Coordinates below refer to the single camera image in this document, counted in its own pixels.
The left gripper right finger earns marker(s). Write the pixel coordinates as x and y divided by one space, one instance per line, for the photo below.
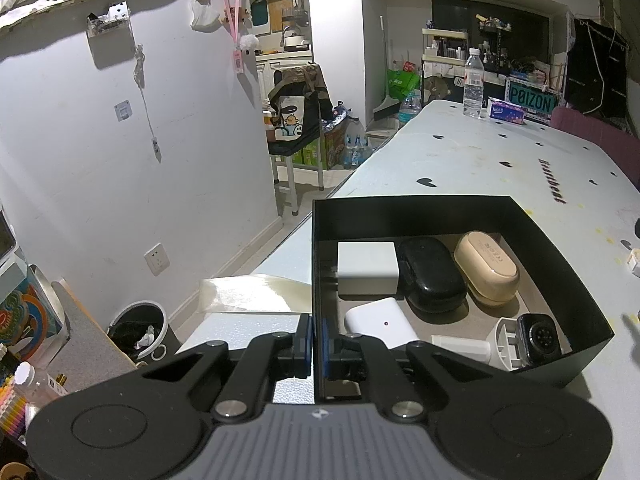
338 358

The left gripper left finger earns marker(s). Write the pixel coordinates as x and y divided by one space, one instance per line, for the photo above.
295 350

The white USB wall charger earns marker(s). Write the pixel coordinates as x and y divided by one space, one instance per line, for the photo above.
382 319

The black smartwatch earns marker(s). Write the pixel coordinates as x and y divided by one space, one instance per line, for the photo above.
537 339

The black storage box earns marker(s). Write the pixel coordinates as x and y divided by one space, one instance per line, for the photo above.
396 217

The white square power adapter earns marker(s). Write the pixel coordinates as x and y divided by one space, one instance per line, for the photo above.
367 269

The black oval earbuds case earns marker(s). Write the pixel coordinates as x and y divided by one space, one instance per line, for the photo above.
428 277

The black trash bin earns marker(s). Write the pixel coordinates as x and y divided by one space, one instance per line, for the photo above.
142 332

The beige oval earbuds case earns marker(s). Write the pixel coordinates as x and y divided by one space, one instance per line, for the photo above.
492 276

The chair with hanging bag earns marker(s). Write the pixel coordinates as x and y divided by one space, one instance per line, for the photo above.
301 104

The green shopping bag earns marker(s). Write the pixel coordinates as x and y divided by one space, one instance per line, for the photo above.
400 83

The clear plastic water bottle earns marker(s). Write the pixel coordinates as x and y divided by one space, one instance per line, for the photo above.
473 87

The purple tissue pack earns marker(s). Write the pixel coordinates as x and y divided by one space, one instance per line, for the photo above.
505 111

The white metal shelf rack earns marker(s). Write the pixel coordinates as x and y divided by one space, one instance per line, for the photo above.
444 54

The teal POIZON box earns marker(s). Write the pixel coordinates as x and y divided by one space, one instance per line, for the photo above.
537 100

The pink chair back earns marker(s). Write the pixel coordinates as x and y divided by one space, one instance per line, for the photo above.
621 147

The white wall socket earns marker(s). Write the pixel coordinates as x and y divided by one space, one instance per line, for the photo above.
157 259

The wall light switch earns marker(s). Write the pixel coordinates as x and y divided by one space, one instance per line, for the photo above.
123 110

